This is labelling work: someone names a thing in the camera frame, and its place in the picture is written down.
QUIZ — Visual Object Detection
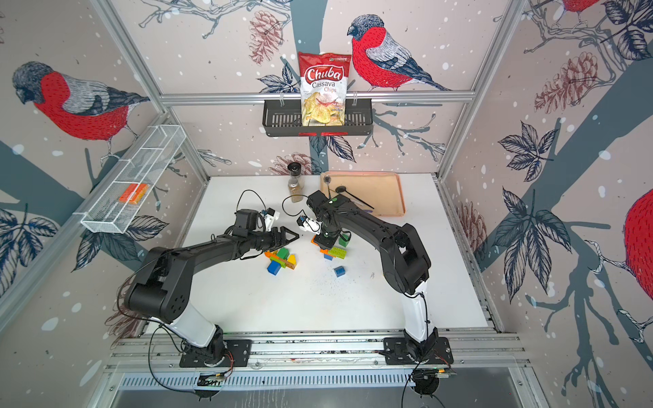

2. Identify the black wall basket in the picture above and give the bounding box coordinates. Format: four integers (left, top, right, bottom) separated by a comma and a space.
263, 97, 373, 137

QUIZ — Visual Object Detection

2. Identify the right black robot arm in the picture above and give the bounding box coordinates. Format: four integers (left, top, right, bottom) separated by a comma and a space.
307, 191, 439, 363

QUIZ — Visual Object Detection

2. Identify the green square brick back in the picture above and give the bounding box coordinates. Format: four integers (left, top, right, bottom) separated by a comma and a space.
338, 235, 351, 248

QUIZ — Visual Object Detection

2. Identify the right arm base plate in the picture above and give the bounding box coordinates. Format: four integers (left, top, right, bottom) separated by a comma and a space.
379, 338, 454, 366

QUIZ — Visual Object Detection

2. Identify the Chuba cassava chips bag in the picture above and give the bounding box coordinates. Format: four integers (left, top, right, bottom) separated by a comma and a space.
298, 53, 351, 127

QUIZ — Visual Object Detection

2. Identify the beige tray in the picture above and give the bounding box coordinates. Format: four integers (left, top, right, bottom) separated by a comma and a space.
320, 172, 406, 217

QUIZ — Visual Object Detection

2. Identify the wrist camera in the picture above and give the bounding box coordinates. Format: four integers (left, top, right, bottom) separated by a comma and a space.
297, 215, 321, 235
231, 207, 279, 237

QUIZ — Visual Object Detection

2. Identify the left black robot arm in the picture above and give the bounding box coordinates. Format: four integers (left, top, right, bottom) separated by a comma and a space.
124, 226, 299, 367

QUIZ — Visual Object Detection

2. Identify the orange block in wire basket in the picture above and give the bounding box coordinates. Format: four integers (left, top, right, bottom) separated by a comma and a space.
118, 184, 149, 205

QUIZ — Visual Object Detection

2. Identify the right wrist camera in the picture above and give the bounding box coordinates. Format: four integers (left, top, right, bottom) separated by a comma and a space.
297, 215, 321, 235

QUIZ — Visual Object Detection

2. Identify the lime green long brick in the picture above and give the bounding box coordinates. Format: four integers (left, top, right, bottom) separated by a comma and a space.
270, 258, 287, 269

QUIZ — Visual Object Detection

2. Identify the white wire wall basket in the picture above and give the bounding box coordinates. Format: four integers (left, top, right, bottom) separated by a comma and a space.
81, 124, 186, 234

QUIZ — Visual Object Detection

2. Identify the small grey spoon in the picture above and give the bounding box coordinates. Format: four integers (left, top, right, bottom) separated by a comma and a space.
323, 175, 332, 191

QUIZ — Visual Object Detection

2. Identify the glass spice shaker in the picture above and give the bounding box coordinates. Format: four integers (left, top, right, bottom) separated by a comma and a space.
287, 161, 304, 203

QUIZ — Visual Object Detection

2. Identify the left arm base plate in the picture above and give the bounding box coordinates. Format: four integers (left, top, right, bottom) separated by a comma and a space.
180, 338, 253, 369

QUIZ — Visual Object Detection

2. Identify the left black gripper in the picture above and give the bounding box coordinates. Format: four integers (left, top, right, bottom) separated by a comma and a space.
247, 226, 299, 252

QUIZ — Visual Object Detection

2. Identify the black spoon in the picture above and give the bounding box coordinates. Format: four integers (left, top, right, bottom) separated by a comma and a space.
335, 185, 374, 210

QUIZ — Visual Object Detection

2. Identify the green square brick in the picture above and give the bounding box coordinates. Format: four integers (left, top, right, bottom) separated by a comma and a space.
277, 248, 290, 260
338, 235, 351, 248

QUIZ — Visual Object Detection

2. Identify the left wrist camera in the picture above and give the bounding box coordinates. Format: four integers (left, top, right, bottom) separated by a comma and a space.
231, 207, 279, 237

